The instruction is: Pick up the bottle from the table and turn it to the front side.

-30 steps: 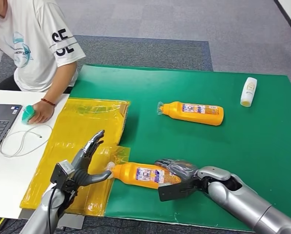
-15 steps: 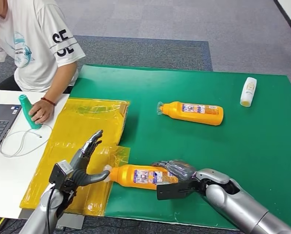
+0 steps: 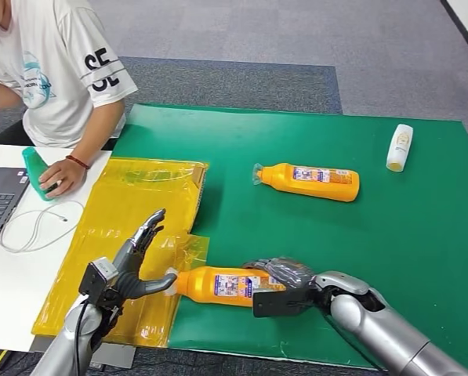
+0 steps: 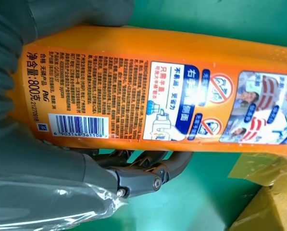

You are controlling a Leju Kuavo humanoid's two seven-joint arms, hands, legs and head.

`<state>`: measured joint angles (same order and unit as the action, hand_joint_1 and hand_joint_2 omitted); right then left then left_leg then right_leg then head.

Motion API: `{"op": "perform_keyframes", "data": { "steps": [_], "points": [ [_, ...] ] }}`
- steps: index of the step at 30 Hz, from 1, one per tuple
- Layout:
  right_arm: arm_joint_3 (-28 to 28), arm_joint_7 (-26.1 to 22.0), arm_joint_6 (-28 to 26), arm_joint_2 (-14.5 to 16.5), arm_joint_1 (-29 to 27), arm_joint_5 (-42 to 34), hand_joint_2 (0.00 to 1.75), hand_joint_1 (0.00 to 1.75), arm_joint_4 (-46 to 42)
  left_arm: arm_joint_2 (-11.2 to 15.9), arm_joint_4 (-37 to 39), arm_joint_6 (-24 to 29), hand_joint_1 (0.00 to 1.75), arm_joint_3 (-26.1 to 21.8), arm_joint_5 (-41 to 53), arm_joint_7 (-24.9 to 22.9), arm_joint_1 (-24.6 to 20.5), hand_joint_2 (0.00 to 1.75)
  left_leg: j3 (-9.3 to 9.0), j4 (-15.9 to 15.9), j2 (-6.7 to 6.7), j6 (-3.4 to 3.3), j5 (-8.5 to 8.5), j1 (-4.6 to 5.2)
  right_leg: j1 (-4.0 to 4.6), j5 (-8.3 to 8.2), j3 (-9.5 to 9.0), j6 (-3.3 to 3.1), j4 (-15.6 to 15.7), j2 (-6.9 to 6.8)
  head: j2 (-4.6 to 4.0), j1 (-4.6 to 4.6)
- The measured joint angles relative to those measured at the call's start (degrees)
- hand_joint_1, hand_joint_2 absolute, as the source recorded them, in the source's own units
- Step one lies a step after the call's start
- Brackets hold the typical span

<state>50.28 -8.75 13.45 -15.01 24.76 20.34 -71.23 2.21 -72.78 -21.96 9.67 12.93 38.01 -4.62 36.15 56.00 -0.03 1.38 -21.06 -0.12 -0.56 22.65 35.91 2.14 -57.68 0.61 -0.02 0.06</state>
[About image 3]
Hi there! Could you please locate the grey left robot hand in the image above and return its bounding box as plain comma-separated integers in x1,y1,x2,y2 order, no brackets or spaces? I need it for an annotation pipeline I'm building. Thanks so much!
112,208,178,303

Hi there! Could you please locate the person's left hand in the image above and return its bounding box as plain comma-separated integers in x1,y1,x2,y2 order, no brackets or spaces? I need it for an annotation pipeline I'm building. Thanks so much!
38,157,87,199

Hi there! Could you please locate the teal plastic bottle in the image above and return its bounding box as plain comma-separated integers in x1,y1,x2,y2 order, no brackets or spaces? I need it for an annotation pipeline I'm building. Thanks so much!
22,147,60,202

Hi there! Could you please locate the orange detergent bottle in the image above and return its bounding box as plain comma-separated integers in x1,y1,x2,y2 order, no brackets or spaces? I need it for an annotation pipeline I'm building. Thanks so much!
252,162,361,204
164,266,287,308

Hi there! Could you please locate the small white bottle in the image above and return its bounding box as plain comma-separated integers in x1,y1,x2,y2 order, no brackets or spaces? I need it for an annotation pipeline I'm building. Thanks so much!
386,124,414,173

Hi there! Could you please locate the yellow film-wrapped cardboard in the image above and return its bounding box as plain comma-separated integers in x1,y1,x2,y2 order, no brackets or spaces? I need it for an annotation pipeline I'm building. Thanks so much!
32,157,210,349

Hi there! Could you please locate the grey laptop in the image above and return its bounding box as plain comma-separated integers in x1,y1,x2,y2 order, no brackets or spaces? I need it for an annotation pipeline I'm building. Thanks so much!
0,167,31,240

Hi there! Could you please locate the grey board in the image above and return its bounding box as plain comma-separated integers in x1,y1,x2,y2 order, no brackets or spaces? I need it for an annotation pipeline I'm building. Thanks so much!
29,334,137,370

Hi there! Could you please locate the person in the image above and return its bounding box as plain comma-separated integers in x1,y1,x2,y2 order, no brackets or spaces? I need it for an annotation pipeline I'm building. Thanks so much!
0,0,138,201

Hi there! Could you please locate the green table mat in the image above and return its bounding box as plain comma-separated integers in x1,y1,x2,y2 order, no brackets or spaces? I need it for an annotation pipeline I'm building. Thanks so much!
112,103,468,376

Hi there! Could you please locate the red bracelet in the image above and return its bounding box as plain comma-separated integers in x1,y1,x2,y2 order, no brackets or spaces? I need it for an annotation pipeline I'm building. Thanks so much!
65,154,90,171

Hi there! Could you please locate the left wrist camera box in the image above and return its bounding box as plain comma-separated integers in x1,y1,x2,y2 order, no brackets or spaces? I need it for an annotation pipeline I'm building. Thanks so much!
78,258,119,307

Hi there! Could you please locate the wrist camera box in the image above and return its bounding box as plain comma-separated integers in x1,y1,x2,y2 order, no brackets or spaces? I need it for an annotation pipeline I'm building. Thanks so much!
252,287,321,319
78,258,119,307

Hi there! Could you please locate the white cable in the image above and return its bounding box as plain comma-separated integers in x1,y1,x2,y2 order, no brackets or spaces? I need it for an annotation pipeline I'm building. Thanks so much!
0,199,84,255

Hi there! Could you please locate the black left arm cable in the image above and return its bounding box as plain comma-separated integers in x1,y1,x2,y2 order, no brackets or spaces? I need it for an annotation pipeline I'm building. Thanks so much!
74,298,92,376

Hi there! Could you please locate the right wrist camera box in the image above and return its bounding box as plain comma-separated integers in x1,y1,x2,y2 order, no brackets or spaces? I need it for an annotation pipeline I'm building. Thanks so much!
252,287,321,319

